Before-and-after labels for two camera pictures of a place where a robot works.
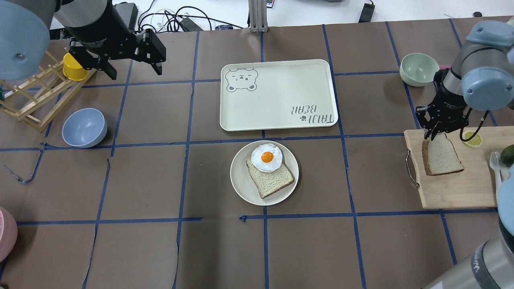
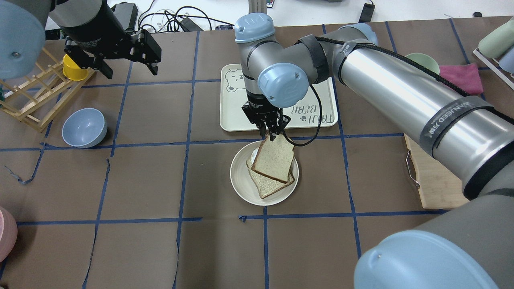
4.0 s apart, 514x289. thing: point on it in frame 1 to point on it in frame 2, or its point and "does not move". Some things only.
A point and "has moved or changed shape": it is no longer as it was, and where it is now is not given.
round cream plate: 242,182 does not move
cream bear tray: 276,95 does not move
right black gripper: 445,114 to 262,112
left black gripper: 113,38 does not move
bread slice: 439,156 has moved or changed shape
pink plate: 9,232 does not move
